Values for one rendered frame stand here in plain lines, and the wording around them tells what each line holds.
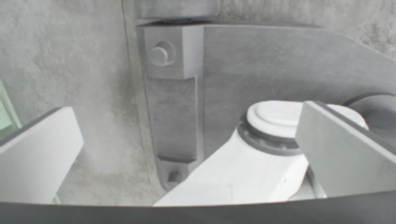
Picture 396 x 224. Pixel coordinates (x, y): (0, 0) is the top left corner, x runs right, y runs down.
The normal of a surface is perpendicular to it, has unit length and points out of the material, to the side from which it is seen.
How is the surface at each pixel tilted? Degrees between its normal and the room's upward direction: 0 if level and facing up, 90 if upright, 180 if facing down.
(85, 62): 0
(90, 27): 0
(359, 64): 0
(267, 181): 90
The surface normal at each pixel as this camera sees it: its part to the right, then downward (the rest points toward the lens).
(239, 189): -0.01, -0.88
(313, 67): -0.18, 0.48
